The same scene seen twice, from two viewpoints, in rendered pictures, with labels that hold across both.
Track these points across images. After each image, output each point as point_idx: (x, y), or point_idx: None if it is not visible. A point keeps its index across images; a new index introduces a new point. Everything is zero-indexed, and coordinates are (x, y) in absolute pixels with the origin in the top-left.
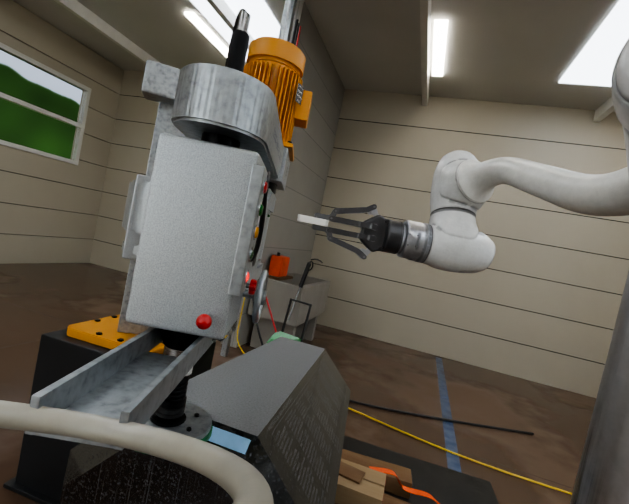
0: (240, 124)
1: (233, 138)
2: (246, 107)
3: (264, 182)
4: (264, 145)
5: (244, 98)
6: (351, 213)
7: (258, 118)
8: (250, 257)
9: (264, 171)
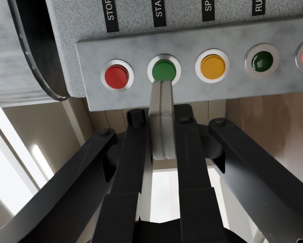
0: (48, 100)
1: (49, 35)
2: (19, 101)
3: (111, 90)
4: (19, 26)
5: (12, 103)
6: (83, 182)
7: (12, 89)
8: (267, 71)
9: (97, 109)
